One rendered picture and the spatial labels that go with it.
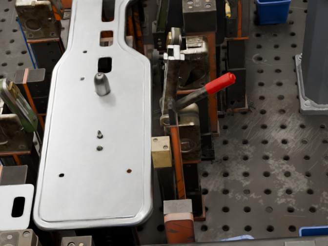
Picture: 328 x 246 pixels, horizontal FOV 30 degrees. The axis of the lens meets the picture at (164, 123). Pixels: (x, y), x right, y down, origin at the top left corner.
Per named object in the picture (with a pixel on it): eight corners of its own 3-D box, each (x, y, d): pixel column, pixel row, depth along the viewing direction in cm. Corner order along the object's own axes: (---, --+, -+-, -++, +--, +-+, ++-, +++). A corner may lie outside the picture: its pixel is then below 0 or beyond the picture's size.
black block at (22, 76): (39, 144, 161) (8, 65, 139) (79, 141, 161) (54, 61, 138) (35, 169, 156) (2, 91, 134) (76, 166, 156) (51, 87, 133)
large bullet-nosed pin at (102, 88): (97, 90, 132) (92, 68, 127) (112, 89, 132) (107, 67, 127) (96, 101, 130) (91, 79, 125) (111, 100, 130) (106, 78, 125)
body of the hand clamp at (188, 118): (175, 200, 146) (163, 103, 119) (204, 199, 146) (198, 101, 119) (176, 222, 142) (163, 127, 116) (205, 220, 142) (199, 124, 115)
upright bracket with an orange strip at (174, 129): (185, 243, 139) (167, 96, 101) (191, 243, 139) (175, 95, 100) (185, 256, 137) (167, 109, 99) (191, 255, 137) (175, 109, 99)
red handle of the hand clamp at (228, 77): (160, 101, 118) (229, 64, 110) (167, 107, 119) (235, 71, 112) (160, 118, 115) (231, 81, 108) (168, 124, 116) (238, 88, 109)
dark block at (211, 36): (191, 123, 161) (181, -4, 129) (218, 121, 161) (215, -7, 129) (192, 138, 158) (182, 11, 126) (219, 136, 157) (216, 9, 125)
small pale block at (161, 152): (166, 235, 140) (150, 136, 113) (182, 234, 140) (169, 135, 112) (167, 249, 138) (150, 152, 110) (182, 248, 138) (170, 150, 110)
